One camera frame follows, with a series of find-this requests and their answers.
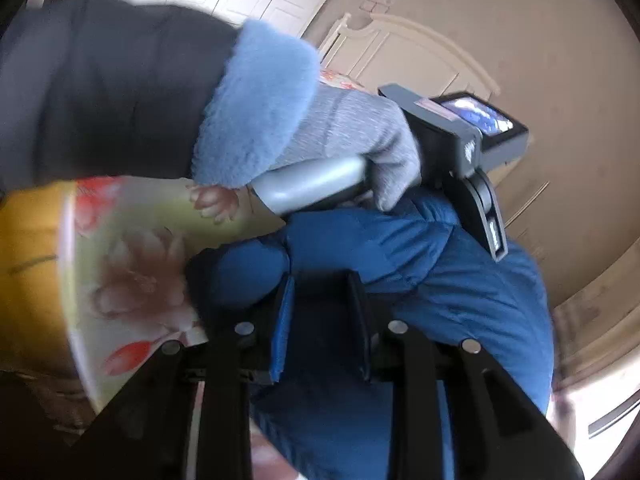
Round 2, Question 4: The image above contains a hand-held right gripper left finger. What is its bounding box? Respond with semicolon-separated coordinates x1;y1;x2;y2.
60;277;298;480

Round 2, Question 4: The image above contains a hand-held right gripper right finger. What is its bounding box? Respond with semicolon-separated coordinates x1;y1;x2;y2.
345;271;586;480

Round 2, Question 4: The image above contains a blue quilted jacket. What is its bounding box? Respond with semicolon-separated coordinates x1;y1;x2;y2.
187;187;553;480

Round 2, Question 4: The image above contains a person's left hand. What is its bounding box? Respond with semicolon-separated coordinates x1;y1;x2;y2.
270;82;422;212

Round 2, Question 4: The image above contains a pink floral cloth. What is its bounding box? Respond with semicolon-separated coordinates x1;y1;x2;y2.
320;69;363;92

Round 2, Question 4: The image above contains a pale floral bedsheet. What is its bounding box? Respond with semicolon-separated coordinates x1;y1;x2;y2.
57;175;288;413

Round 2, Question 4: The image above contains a cream carved furniture panel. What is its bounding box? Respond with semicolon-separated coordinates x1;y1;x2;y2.
550;255;640;396

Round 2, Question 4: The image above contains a yellow floral blanket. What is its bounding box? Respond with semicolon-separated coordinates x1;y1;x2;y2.
0;182;81;376

